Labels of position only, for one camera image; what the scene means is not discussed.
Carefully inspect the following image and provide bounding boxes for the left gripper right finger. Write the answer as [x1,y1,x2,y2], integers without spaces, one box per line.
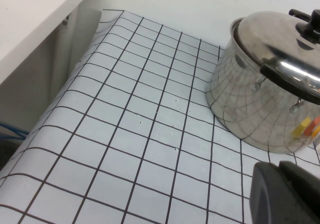
[278,160,320,224]

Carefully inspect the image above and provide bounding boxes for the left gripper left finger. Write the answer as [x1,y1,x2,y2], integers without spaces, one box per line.
[249,161,309,224]

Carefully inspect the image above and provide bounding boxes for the steel lid black knob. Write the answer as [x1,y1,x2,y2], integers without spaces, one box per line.
[233,8,320,92]

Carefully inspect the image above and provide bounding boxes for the white black-grid table mat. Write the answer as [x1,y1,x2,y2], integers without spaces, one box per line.
[0,8,320,224]

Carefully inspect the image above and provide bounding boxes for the white board edge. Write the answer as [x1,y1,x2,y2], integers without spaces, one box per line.
[0,0,101,86]

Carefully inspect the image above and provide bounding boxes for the stainless steel pot black handles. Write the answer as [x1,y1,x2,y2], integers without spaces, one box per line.
[205,8,320,155]

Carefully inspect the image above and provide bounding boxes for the blue cable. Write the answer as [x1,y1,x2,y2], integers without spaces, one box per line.
[0,124,30,140]

